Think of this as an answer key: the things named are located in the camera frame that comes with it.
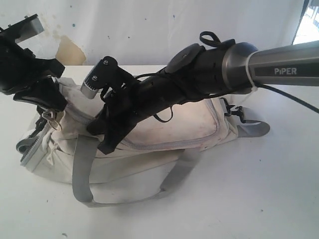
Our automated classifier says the white canvas duffel bag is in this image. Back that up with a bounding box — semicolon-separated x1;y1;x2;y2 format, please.
16;77;270;208

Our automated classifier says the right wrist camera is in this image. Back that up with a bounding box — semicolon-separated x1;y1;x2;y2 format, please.
80;56;136;99

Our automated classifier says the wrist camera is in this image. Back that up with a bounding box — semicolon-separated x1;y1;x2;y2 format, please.
0;14;44;43
80;56;136;99

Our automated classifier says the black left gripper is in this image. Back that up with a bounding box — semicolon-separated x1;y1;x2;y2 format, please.
0;37;67;111

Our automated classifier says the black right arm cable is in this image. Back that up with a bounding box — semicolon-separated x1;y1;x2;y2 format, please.
99;31;319;124

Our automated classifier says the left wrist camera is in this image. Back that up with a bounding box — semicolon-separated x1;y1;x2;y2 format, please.
0;14;44;43

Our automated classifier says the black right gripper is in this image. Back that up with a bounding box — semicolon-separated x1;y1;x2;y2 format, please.
87;69;189;155

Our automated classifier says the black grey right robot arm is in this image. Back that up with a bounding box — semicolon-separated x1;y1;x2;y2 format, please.
81;40;319;154

